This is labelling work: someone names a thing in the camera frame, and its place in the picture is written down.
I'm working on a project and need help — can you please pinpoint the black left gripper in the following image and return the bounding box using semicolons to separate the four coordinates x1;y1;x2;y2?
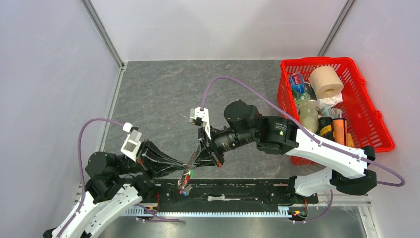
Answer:
115;137;187;181

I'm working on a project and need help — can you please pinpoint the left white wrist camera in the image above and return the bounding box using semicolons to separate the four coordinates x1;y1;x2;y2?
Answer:
120;122;142;162

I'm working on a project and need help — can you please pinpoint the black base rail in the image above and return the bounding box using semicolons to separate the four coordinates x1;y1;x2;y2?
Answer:
142;178;319;214

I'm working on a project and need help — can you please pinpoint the red plastic basket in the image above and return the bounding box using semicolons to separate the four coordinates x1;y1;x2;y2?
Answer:
277;57;395;153

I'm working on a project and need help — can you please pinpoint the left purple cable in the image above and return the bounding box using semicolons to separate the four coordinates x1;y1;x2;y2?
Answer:
54;118;179;238

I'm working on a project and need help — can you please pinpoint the beige toilet paper roll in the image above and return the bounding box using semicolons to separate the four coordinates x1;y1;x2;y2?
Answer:
309;66;344;98

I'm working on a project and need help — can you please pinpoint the white cable duct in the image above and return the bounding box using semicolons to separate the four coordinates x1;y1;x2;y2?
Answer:
120;206;293;219

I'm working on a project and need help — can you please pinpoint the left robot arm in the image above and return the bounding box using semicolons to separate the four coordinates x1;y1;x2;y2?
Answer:
42;140;186;238

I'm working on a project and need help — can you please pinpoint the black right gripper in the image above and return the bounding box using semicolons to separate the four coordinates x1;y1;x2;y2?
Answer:
190;124;257;169

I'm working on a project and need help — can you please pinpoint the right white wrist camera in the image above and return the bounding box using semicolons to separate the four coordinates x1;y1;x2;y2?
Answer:
189;107;212;139

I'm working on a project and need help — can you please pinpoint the white crumpled tissue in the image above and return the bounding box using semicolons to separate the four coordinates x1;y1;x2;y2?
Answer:
317;93;343;111

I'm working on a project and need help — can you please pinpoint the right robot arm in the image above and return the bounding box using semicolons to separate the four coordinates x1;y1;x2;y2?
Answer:
186;100;377;203

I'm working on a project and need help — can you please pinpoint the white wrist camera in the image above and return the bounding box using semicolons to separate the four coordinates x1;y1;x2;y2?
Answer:
120;122;142;162
189;107;212;139

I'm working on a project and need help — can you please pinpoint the blue snack packet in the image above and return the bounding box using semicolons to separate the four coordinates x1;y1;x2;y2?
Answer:
289;73;306;97

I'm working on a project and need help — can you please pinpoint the black can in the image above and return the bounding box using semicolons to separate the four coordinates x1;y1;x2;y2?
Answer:
318;116;334;141

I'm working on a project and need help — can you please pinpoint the orange can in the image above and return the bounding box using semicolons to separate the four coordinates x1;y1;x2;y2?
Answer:
332;118;347;145

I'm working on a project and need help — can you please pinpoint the red grey key organizer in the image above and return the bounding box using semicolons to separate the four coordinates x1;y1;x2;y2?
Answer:
178;164;195;195

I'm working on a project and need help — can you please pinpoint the translucent plastic bottle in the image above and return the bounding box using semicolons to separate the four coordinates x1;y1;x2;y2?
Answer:
298;100;318;133

